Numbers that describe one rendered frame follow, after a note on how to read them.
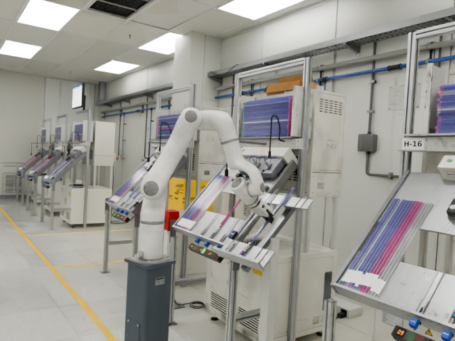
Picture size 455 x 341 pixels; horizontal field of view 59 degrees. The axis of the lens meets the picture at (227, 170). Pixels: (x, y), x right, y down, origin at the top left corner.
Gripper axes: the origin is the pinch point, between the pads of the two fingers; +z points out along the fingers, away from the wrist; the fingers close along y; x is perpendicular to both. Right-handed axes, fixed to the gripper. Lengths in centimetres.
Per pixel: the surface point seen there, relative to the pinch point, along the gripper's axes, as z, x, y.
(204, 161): 45, -69, 163
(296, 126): -1, -67, 19
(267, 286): 22.2, 28.7, -1.5
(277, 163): 7, -43, 26
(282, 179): 13.3, -35.5, 21.0
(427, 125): -8, -59, -67
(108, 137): 62, -117, 485
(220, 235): 9.1, 13.4, 38.8
